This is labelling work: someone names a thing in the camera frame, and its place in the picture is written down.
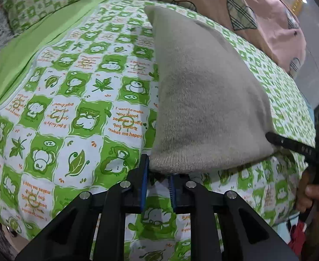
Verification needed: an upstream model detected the person's right hand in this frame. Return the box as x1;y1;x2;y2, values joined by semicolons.
295;169;319;218

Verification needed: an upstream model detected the red cloth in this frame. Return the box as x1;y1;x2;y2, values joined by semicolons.
289;220;310;254

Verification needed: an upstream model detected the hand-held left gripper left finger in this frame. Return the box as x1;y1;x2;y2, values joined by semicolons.
15;154;150;261

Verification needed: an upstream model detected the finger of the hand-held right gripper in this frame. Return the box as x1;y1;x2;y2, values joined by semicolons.
265;132;316;156

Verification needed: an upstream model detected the plain green bed sheet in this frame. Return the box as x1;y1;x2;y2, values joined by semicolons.
0;0;114;149

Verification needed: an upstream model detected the green checked pillow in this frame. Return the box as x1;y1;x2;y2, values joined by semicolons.
3;0;85;35

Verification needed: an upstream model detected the green checked cartoon quilt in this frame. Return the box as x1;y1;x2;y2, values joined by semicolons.
0;0;316;261

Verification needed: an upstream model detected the beige knitted sweater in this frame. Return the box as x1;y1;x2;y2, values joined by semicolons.
144;5;278;175

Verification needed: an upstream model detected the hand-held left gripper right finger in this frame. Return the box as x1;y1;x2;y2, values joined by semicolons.
170;174;299;261

